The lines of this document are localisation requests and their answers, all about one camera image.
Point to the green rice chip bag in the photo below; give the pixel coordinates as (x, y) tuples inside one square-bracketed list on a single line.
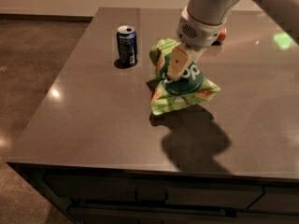
[(191, 89)]

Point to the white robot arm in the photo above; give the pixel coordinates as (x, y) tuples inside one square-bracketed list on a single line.
[(285, 13)]

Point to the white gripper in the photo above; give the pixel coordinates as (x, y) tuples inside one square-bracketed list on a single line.
[(198, 34)]

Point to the red coke can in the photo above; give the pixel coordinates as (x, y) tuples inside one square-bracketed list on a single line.
[(222, 35)]

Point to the dark drawer front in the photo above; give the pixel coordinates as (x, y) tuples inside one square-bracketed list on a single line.
[(153, 191)]

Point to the blue soda can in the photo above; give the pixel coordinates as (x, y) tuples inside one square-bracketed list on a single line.
[(127, 46)]

